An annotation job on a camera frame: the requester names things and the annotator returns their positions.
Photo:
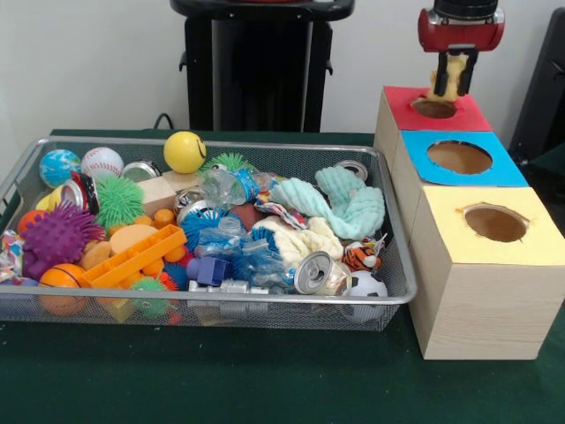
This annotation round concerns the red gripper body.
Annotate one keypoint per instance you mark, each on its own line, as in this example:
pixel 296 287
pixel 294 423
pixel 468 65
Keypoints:
pixel 461 33

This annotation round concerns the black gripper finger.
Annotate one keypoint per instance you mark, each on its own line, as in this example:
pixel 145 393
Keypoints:
pixel 468 70
pixel 441 73

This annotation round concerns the yellow plush duck toy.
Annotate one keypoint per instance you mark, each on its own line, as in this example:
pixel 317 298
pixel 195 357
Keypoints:
pixel 452 75

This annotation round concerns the wooden box with three holes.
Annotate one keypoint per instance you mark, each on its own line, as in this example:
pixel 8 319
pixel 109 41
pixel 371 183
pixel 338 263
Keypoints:
pixel 485 305

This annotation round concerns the shallow metal mesh bin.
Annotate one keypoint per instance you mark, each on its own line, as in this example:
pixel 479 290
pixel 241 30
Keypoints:
pixel 309 305

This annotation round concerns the black flat panel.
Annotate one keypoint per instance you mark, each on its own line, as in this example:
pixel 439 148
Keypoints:
pixel 543 88

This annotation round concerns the dark green table cloth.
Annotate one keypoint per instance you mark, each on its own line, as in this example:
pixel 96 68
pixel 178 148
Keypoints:
pixel 265 380
pixel 554 163

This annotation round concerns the mint green cloth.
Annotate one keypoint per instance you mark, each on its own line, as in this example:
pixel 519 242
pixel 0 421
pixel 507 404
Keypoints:
pixel 353 207

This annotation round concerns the cream white cloth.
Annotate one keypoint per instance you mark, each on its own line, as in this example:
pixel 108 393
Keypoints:
pixel 304 243

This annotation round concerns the black and white soccer ball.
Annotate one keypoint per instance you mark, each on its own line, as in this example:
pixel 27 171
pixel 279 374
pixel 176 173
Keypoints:
pixel 368 285

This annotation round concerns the yellow smiley ball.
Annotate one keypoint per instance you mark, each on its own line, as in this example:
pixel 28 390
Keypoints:
pixel 184 152

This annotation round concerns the green tentacle puffer ball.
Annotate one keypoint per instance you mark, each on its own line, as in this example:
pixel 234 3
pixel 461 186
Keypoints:
pixel 119 201

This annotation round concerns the white baseball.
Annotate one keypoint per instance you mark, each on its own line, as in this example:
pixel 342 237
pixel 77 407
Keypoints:
pixel 101 163

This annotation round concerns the orange plastic building block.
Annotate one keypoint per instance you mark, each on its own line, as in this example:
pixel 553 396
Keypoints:
pixel 132 255

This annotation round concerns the blue globe ball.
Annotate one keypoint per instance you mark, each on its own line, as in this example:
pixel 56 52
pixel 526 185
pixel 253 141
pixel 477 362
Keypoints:
pixel 59 168

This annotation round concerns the purple spiky ball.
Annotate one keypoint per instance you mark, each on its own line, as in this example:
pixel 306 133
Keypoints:
pixel 57 238

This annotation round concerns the orange basketball toy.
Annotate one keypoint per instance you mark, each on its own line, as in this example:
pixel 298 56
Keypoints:
pixel 62 276

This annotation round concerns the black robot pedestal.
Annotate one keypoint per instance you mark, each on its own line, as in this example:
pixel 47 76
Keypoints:
pixel 265 66

